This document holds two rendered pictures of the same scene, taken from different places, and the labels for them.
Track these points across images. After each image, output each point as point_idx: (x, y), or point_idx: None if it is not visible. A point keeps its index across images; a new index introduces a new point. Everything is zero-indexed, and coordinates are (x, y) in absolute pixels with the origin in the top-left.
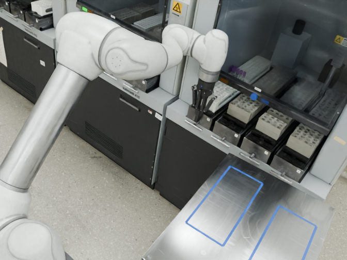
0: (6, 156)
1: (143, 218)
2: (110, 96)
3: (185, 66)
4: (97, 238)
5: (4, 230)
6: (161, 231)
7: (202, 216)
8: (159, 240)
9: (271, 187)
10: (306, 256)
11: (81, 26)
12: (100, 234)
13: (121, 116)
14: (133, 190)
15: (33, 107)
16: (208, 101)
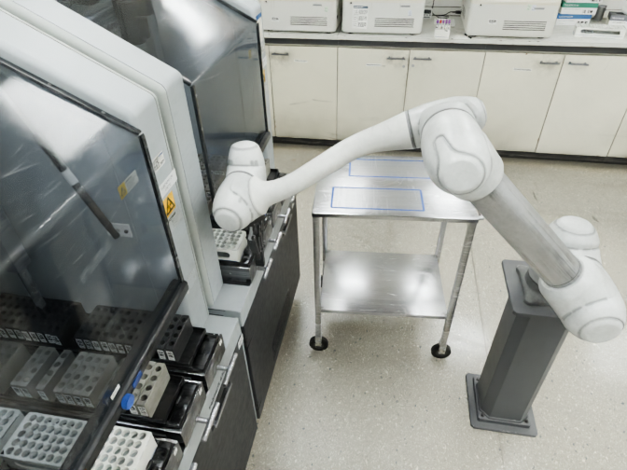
0: (567, 254)
1: (299, 424)
2: (203, 463)
3: (202, 259)
4: (365, 458)
5: (586, 254)
6: (305, 395)
7: (408, 205)
8: (455, 216)
9: (332, 182)
10: (383, 158)
11: (479, 129)
12: (357, 460)
13: (220, 444)
14: (260, 465)
15: (533, 221)
16: (243, 241)
